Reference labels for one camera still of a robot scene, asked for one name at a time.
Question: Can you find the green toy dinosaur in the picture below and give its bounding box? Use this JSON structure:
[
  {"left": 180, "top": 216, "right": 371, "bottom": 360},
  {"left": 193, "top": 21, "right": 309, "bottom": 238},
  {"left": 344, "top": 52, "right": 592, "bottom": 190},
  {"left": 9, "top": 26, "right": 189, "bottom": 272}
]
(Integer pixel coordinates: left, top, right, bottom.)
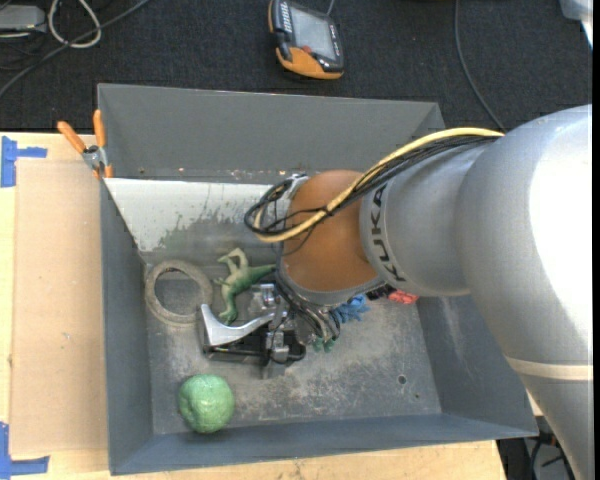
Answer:
[{"left": 213, "top": 247, "right": 278, "bottom": 327}]

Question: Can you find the blue fuzzy toy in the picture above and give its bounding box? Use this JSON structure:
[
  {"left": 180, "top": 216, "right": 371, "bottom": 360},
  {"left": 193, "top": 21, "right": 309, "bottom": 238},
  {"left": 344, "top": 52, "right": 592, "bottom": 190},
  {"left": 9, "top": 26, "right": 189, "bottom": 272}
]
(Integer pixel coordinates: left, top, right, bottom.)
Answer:
[{"left": 329, "top": 293, "right": 372, "bottom": 326}]

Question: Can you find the green ball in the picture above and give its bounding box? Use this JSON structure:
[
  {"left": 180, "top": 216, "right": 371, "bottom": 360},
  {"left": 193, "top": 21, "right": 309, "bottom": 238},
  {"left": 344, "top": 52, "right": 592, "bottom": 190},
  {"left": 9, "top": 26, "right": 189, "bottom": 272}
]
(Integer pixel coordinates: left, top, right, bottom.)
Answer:
[{"left": 177, "top": 373, "right": 237, "bottom": 435}]

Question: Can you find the grey metal bin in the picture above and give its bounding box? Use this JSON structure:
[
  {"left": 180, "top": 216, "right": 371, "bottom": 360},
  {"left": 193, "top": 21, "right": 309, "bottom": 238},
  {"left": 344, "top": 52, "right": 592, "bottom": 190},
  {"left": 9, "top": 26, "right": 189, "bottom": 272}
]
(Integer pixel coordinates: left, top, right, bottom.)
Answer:
[{"left": 95, "top": 82, "right": 540, "bottom": 477}]

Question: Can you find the brown cardboard board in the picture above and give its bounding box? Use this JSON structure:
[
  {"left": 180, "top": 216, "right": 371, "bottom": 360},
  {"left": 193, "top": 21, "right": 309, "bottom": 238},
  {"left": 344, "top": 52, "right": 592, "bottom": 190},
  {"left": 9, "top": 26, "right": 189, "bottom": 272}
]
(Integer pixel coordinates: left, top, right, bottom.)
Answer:
[{"left": 8, "top": 159, "right": 111, "bottom": 462}]

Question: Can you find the black cylinder on white bracket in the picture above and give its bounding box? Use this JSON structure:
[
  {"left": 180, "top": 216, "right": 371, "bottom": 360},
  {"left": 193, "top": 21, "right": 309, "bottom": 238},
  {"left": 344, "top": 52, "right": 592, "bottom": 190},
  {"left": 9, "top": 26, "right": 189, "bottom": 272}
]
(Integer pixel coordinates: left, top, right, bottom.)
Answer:
[{"left": 198, "top": 303, "right": 309, "bottom": 367}]

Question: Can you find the grey ring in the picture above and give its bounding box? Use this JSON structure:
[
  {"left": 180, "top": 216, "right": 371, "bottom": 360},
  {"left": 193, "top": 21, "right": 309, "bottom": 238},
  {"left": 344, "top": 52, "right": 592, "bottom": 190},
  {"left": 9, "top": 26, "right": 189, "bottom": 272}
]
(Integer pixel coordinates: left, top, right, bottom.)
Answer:
[{"left": 144, "top": 259, "right": 215, "bottom": 327}]

